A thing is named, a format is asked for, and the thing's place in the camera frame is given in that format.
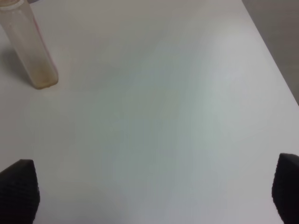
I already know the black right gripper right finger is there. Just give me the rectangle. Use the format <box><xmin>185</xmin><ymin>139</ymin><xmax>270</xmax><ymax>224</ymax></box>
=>
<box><xmin>271</xmin><ymin>153</ymin><xmax>299</xmax><ymax>224</ymax></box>

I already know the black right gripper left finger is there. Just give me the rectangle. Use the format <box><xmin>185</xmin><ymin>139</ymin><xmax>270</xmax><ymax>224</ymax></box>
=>
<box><xmin>0</xmin><ymin>159</ymin><xmax>40</xmax><ymax>224</ymax></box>

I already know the clear plastic drink bottle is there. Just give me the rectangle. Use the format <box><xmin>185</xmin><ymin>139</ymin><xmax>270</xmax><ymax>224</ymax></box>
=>
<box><xmin>0</xmin><ymin>0</ymin><xmax>58</xmax><ymax>89</ymax></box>

